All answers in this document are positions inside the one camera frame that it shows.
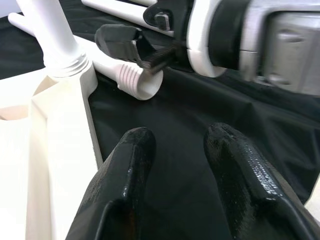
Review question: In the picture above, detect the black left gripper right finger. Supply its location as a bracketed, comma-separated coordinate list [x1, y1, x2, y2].
[204, 123, 320, 240]

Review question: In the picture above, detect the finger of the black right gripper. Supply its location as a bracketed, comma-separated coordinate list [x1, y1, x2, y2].
[141, 42, 178, 76]
[96, 24, 143, 66]

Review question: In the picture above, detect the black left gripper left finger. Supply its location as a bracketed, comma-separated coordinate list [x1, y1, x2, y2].
[64, 127, 157, 240]

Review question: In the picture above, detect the white plastic children table top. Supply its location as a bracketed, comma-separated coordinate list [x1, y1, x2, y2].
[0, 59, 105, 240]

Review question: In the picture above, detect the black tablecloth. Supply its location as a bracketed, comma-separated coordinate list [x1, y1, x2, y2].
[0, 0, 320, 240]

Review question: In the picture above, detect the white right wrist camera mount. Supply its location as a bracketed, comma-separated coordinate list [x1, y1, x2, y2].
[186, 0, 228, 78]

